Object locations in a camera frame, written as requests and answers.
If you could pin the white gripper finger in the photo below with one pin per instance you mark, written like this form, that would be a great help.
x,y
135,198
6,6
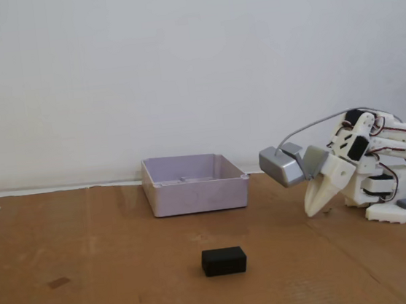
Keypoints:
x,y
311,198
327,196

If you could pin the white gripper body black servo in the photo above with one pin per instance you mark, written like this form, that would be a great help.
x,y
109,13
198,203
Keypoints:
x,y
335,180

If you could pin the black rectangular block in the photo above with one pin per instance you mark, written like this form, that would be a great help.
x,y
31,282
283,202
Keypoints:
x,y
224,261

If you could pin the pale lilac plastic box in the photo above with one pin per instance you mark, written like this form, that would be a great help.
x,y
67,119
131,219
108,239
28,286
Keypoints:
x,y
197,198

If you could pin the silver grey webcam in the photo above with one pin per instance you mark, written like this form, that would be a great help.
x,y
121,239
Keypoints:
x,y
278,169

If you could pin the brown cardboard sheet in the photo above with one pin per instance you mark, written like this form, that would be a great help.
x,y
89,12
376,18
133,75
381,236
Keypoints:
x,y
129,277

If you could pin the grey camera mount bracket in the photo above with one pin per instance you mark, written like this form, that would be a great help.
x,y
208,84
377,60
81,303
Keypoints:
x,y
315,157

